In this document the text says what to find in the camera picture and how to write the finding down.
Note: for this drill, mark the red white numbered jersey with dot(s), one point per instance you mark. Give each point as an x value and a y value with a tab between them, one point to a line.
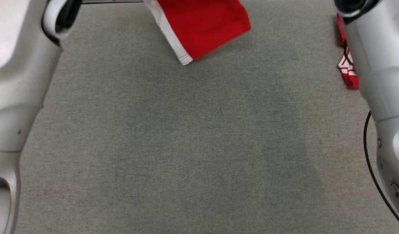
202	26

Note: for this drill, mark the right white grey robot arm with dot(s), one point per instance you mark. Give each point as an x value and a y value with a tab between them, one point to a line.
381	65

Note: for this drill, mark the left white grey robot arm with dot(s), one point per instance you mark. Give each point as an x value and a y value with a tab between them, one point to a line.
17	97

